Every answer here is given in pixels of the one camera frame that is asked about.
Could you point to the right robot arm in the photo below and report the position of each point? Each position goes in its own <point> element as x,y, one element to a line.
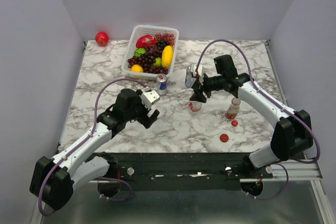
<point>291,135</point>

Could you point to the small red bottle cap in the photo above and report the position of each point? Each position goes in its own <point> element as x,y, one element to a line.
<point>234,123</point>

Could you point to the black mounting base frame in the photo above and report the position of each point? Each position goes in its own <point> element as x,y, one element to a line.
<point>181,171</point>

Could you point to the red label clear bottle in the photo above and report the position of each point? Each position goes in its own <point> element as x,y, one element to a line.
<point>194,108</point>

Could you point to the red grape bunch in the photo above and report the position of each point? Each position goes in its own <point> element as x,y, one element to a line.
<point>164,39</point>

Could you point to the dark purple grapes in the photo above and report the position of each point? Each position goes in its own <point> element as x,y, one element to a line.
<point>147,59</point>

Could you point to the large red bottle cap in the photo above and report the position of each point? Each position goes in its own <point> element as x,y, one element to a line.
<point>224,138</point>

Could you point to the green lime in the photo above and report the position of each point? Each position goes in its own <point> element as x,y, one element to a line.
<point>157,62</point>

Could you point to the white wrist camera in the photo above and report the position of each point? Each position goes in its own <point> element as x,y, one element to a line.
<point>149,98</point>
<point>196,72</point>

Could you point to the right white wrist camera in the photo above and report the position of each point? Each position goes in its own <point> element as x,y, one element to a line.
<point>196,72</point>

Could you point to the yellow mango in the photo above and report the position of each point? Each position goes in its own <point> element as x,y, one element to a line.
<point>167,56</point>

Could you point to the red bull can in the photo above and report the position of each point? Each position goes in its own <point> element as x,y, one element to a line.
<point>161,84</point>

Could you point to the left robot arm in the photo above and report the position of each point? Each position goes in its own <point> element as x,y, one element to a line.
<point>54,179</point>

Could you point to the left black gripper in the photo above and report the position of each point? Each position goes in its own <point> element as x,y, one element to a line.
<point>146,116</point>

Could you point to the red apple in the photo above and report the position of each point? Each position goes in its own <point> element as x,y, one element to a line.
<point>102,38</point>

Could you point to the brown juice bottle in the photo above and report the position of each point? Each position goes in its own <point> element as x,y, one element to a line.
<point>233,109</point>

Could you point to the orange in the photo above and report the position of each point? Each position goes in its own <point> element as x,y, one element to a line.
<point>136,68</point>

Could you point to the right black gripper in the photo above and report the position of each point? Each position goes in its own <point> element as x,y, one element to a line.
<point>200,87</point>

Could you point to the red dragon fruit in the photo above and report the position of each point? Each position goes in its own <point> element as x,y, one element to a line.
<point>146,41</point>

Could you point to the silver blue drink can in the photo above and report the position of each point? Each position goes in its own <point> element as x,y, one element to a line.
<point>189,79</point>

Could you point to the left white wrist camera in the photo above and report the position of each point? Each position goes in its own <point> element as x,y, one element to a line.
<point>149,98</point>

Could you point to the green apple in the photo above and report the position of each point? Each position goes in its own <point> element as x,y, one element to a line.
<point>139,52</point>

